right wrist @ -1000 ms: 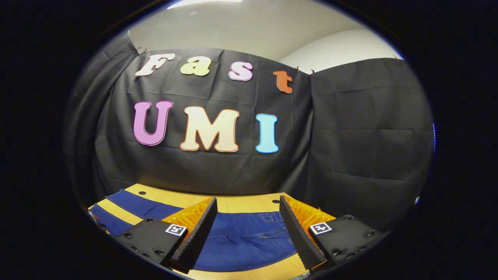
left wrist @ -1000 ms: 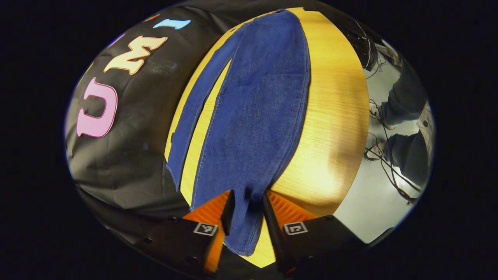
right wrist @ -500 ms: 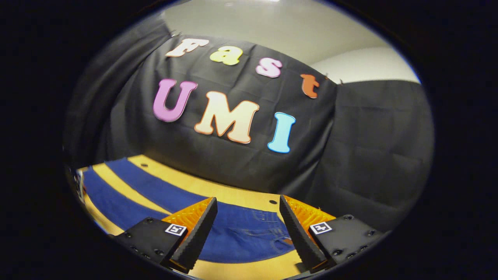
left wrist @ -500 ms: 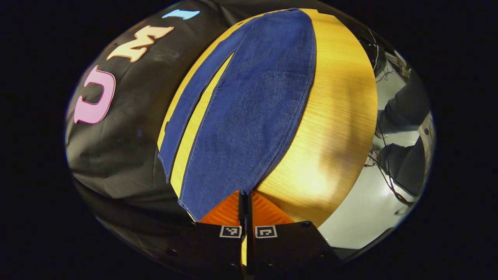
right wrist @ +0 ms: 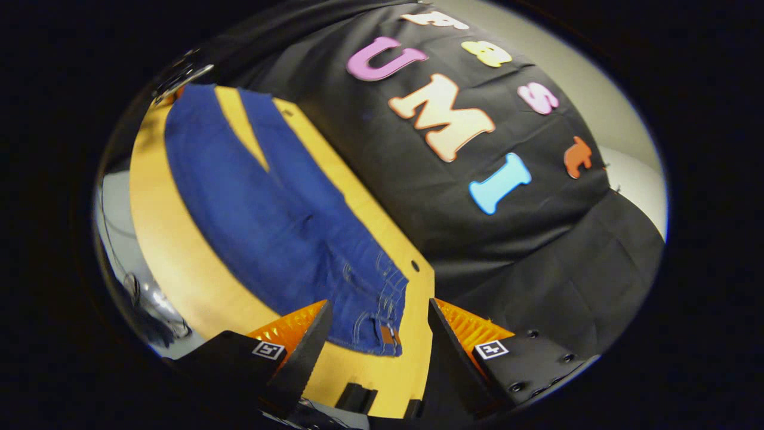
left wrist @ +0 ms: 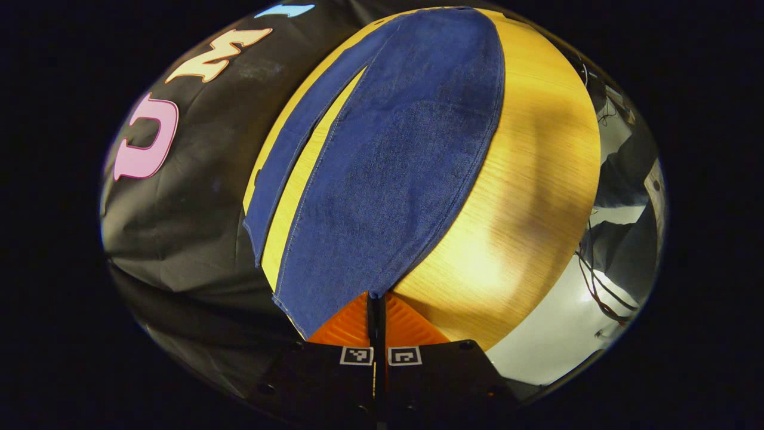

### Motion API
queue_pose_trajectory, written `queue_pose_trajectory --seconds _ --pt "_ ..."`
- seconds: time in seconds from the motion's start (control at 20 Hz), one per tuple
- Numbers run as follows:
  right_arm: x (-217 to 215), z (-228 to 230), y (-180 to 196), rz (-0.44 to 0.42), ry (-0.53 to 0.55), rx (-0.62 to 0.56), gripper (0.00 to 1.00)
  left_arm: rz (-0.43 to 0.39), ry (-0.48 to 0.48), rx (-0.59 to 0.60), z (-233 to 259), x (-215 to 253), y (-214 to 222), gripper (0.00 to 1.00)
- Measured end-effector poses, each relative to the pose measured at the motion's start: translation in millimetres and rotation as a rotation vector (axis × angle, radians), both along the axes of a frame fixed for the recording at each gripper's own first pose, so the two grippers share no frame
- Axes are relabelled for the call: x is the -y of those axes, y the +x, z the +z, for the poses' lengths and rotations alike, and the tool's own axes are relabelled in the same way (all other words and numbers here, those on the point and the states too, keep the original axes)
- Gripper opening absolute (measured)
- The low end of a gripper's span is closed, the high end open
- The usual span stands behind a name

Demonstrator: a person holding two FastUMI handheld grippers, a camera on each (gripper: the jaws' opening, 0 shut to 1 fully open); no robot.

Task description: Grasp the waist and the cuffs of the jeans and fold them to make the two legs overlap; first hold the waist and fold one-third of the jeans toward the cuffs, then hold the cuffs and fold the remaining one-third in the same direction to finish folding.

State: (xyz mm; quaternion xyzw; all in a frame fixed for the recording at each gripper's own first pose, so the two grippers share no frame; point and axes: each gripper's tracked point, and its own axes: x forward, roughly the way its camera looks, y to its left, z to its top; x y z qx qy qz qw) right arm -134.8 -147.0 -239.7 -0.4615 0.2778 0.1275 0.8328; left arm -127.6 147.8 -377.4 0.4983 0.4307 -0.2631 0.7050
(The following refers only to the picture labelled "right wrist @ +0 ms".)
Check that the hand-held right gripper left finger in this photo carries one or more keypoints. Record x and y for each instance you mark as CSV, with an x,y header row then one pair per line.
x,y
307,352

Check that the blue jeans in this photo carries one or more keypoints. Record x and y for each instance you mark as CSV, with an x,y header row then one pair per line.
x,y
268,209

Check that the black backdrop cloth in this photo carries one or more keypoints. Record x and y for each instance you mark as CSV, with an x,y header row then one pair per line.
x,y
507,257

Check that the black table bracket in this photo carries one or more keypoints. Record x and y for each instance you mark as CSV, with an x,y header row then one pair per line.
x,y
357,397
413,409

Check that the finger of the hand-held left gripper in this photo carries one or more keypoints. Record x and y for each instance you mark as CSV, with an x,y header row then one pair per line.
x,y
179,80

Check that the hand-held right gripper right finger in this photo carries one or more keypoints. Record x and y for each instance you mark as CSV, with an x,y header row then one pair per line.
x,y
453,358

